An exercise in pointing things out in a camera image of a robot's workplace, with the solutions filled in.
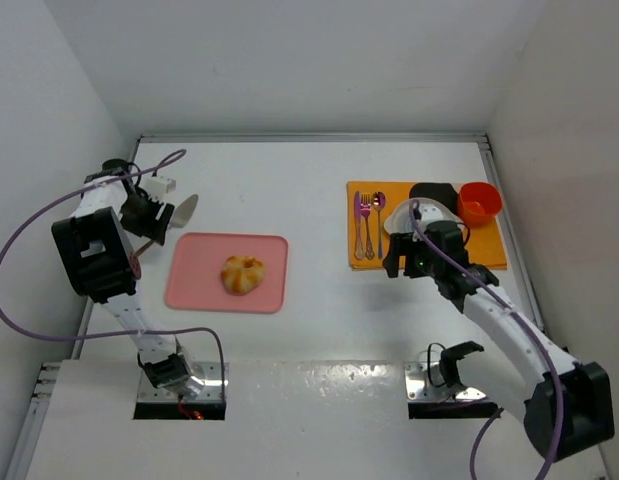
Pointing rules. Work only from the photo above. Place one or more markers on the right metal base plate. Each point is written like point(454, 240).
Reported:
point(424, 385)

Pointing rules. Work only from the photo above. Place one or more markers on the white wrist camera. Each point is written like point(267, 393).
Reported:
point(157, 187)
point(430, 213)

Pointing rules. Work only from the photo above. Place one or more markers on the black coaster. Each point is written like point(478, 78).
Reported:
point(443, 193)

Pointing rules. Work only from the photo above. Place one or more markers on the purple knife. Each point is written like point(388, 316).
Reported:
point(358, 252)

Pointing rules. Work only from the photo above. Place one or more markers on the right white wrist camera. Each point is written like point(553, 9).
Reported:
point(430, 213)

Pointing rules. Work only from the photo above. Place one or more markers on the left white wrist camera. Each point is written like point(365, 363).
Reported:
point(157, 187)

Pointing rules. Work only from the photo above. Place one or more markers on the purple spoon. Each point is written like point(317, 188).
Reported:
point(378, 203)

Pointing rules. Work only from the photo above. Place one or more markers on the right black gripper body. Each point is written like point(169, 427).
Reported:
point(404, 248)

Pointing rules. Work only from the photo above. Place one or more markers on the purple fork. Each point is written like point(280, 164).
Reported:
point(365, 213)

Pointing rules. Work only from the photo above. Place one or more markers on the round bread bun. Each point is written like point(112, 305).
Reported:
point(242, 274)

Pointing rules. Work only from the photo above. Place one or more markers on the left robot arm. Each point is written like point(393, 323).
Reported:
point(102, 264)

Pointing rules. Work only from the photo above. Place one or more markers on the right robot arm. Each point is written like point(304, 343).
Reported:
point(564, 405)

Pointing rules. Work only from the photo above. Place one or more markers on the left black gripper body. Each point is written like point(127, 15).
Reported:
point(162, 223)

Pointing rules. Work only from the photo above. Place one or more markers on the orange placemat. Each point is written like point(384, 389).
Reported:
point(485, 245)

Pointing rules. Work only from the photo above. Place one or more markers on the metal cake server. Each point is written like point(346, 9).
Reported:
point(181, 212)

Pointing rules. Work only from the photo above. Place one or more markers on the pink rectangular tray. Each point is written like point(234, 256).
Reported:
point(194, 282)

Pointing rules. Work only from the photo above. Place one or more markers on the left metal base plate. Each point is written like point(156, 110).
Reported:
point(204, 387)

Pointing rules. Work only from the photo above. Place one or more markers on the metal base plate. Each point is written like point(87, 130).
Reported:
point(424, 385)
point(204, 387)

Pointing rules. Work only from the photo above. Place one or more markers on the white bowl with handles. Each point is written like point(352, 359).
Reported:
point(399, 221)

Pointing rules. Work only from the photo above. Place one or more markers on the orange square cup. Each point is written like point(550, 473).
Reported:
point(478, 203)

